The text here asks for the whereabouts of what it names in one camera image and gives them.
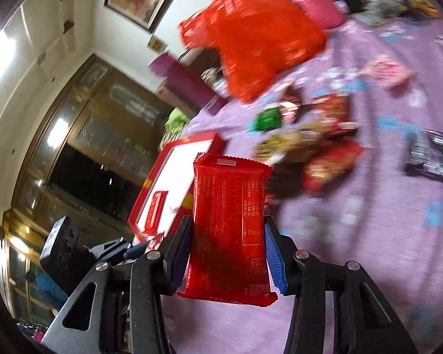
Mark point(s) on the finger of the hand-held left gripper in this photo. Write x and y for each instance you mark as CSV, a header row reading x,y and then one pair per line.
x,y
134,253

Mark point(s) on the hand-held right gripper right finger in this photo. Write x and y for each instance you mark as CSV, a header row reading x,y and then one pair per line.
x,y
275,265

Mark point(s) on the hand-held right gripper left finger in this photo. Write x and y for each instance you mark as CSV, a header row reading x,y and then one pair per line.
x,y
179,265

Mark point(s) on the red gift box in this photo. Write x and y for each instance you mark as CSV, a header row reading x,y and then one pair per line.
x,y
177,169

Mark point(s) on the black snack packet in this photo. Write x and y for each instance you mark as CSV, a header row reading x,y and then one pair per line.
x,y
432,155

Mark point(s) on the small red snack bar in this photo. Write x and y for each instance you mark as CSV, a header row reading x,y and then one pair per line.
x,y
157,210

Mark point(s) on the purple floral cloth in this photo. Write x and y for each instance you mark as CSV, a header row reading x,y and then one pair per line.
x,y
373,228

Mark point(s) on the wooden glass cabinet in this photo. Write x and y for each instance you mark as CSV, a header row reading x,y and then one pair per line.
x,y
77,136

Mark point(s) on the large red snack bag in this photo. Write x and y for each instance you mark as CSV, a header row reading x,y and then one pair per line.
x,y
332,164

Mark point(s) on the yellow snack packet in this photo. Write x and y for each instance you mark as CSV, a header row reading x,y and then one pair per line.
x,y
288,143

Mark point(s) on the green snack packet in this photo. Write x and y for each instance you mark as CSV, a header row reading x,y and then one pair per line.
x,y
268,118

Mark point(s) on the dark red snack packet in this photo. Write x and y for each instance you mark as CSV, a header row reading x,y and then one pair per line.
x,y
291,105

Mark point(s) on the red patterned snack packet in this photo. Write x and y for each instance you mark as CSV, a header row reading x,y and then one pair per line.
x,y
331,107

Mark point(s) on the maroon box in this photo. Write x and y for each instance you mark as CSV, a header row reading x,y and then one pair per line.
x,y
184,77

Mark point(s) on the red plastic bag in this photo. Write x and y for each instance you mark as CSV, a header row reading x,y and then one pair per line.
x,y
258,44

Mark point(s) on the pink snack packet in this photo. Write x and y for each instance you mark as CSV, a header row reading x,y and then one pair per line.
x,y
387,72

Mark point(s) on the pink sleeved thermos bottle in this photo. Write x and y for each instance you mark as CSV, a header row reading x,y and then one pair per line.
x,y
317,3

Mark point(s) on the small yellow wall picture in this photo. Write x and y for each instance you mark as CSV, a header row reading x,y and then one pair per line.
x,y
157,45

